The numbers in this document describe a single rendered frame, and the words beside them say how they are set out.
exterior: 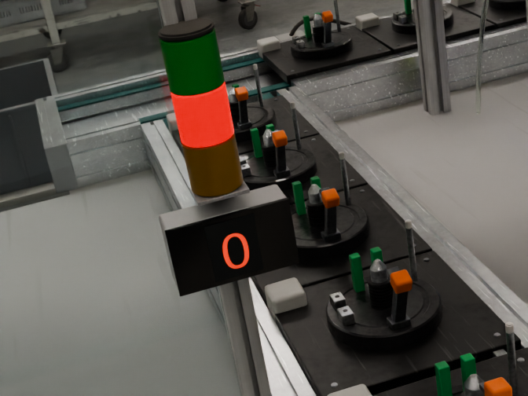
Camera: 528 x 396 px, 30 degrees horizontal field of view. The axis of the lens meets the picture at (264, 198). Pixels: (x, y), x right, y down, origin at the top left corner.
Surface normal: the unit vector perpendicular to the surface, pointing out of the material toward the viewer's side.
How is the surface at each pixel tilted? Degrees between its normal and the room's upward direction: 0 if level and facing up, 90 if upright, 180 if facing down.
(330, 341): 0
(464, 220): 0
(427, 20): 90
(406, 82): 90
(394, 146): 0
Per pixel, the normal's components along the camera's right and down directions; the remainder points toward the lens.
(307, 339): -0.16, -0.89
